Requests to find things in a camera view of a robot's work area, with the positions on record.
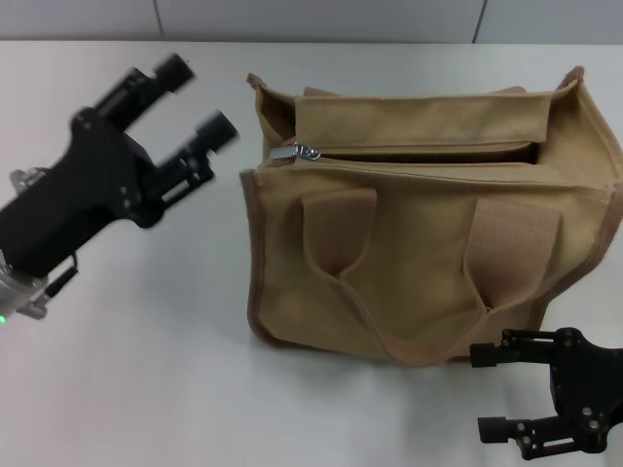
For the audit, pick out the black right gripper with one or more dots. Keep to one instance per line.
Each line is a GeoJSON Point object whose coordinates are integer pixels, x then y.
{"type": "Point", "coordinates": [594, 389]}

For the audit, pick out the khaki canvas food bag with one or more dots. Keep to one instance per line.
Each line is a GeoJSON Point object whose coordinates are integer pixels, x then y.
{"type": "Point", "coordinates": [414, 243]}

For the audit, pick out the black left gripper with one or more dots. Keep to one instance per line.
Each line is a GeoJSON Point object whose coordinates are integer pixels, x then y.
{"type": "Point", "coordinates": [73, 194]}

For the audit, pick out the silver metal zipper pull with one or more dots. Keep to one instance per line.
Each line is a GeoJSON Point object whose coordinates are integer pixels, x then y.
{"type": "Point", "coordinates": [282, 152]}

